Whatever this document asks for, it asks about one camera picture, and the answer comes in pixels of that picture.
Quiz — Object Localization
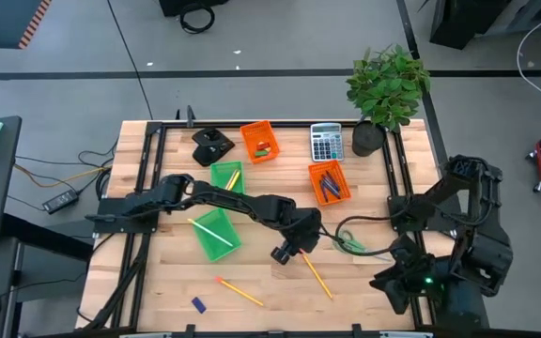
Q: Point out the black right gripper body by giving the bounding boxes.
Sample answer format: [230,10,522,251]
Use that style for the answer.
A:
[390,233,441,301]

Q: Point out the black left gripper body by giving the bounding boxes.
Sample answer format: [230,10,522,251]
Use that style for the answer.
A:
[286,208,323,250]

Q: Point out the green potted plant black pot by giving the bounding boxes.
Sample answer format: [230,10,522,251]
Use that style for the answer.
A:
[345,43,432,159]

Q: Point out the black hanging cable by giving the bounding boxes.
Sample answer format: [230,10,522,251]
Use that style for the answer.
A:
[105,0,154,121]

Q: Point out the green plastic basket bin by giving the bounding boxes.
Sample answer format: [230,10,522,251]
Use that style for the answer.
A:
[210,161,246,194]
[191,206,243,264]

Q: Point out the black power adapter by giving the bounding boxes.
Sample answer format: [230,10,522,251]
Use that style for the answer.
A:
[41,189,81,216]

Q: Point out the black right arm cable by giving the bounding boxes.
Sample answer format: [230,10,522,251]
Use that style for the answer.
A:
[326,213,406,258]

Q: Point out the yellow pencil orange end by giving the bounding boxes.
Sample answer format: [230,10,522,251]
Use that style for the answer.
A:
[213,276,266,308]

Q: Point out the black floor cable bundle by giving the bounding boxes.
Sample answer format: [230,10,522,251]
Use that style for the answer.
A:
[76,140,117,203]

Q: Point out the grey desk calculator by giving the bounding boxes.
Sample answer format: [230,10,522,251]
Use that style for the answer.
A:
[309,122,346,163]

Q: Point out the coiled black cable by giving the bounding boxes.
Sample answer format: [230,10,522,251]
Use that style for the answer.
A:
[178,2,216,35]

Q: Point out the green handled scissors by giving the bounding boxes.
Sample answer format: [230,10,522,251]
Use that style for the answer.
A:
[333,228,394,263]

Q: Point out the orange black striped mat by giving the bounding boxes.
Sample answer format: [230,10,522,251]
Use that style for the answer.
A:
[0,0,54,51]

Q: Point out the silver frame bracket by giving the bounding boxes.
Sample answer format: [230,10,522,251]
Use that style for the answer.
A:
[379,331,435,338]
[118,331,174,338]

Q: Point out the orange plastic basket bin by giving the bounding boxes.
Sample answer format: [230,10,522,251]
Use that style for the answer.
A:
[307,159,352,207]
[240,119,282,165]

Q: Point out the black floor cabinet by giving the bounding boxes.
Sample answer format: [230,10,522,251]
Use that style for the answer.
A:
[428,0,516,51]

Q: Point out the black equipment case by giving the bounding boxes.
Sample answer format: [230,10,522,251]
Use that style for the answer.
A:
[159,0,230,18]

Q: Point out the yellow orange floor cable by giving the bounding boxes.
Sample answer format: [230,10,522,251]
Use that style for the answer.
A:
[13,162,115,189]

